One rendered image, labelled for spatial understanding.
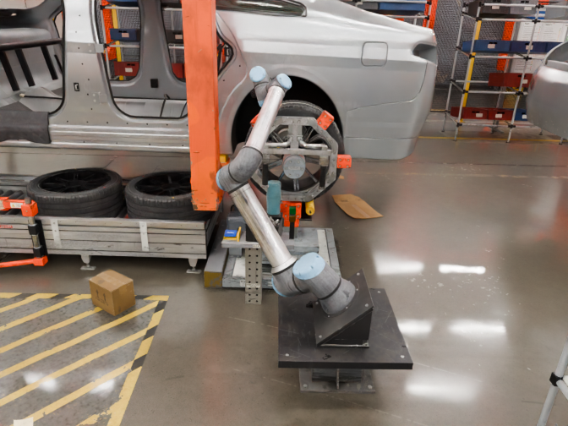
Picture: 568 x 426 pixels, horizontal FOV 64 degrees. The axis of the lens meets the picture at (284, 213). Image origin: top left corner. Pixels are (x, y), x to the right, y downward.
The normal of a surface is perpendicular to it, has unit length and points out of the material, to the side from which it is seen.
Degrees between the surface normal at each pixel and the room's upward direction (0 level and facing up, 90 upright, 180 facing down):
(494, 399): 0
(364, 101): 90
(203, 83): 90
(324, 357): 0
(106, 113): 91
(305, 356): 0
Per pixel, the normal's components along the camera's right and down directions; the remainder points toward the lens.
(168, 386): 0.03, -0.91
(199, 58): -0.01, 0.40
